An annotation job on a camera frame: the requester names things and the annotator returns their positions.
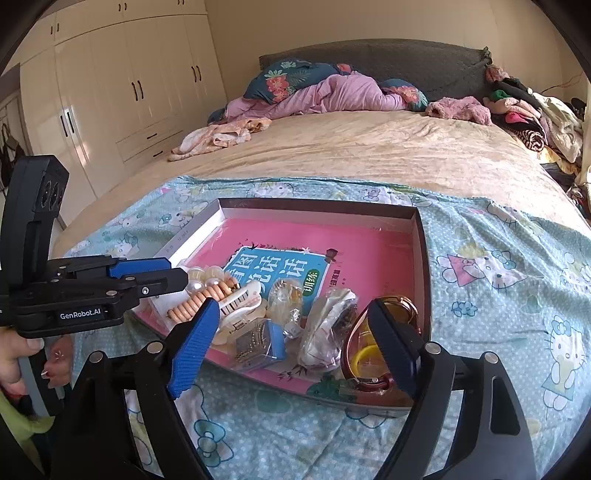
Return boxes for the dark hanging clothes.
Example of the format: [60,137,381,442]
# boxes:
[0,122,28,190]

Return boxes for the peach garment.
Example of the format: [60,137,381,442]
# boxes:
[167,117,273,162]

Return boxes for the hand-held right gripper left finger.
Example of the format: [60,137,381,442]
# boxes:
[51,298,221,480]

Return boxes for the person's left hand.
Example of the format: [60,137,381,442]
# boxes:
[0,330,75,398]

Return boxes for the shallow cardboard box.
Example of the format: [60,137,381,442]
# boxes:
[127,198,432,409]

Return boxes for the bed with beige cover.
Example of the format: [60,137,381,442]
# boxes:
[51,108,578,259]

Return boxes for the cream wardrobe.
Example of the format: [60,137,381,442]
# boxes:
[18,0,228,227]

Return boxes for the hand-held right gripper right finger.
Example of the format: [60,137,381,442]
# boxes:
[367,298,539,480]

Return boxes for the pink book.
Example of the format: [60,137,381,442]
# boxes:
[134,217,419,409]

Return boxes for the cartoon cat printed blanket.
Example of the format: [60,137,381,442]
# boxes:
[65,175,591,480]

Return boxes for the person's left forearm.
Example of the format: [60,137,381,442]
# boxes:
[0,392,56,462]

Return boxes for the pink fuzzy garment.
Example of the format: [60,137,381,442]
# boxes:
[425,96,492,126]

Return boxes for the large floral pillow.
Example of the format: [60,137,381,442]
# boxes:
[243,58,352,104]

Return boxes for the white hair claw clip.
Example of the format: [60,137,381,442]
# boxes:
[212,281,267,344]

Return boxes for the pile of clothes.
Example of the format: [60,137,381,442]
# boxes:
[482,65,591,208]

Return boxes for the pearl hair clip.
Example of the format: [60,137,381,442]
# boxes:
[185,265,227,296]

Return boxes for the clear bag of gold pins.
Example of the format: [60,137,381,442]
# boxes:
[226,318,289,372]

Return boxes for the grey headboard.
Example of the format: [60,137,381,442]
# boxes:
[259,38,492,100]

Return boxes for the clear bag of dark jewelry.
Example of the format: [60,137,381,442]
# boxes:
[298,287,360,370]

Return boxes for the small floral pillow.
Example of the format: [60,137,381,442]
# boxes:
[379,78,428,112]

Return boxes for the peach beaded bracelet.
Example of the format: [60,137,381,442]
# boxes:
[166,282,232,321]

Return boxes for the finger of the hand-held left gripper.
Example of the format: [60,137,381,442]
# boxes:
[108,257,171,280]
[124,268,190,302]

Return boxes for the purple duvet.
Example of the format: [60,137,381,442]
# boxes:
[208,74,409,125]

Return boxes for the clear bag of yellow bangles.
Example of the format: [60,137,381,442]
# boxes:
[348,344,389,381]

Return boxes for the clear bag of earrings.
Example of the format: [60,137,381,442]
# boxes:
[267,277,305,337]

